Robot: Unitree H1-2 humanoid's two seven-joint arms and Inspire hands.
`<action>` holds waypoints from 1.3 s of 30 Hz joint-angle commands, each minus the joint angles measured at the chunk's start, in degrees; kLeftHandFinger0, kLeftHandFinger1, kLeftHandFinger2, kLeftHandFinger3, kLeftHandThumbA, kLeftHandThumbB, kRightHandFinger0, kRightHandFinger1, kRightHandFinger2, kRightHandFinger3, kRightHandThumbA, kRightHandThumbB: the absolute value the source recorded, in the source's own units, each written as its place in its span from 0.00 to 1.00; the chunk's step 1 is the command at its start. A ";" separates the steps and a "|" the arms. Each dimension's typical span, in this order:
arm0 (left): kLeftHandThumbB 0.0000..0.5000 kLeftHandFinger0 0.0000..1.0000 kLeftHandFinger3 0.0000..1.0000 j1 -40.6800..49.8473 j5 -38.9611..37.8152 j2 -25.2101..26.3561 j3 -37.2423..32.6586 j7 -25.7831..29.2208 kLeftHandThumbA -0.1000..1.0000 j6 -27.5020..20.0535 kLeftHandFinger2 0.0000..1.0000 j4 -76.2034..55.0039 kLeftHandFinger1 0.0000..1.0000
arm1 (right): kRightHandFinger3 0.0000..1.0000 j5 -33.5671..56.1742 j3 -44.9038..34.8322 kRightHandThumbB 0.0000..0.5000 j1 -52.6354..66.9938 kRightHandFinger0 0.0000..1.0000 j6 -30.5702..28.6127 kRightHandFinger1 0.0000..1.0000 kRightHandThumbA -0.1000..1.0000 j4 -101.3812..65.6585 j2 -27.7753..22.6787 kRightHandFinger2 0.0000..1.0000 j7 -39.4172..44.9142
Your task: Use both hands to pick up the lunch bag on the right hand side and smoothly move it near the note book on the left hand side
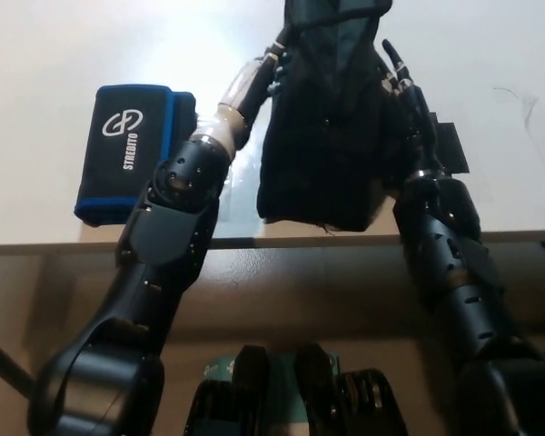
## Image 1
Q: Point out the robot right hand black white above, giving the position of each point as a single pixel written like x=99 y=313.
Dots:
x=418 y=131

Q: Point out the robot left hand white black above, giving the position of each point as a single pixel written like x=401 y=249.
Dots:
x=250 y=86

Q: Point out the black tape cross marker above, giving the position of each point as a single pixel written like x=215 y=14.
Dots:
x=454 y=150

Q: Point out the thin black thread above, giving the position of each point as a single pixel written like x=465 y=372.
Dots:
x=329 y=230
x=505 y=90

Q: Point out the black pouch notebook blue trim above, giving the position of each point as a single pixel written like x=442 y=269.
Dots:
x=113 y=136

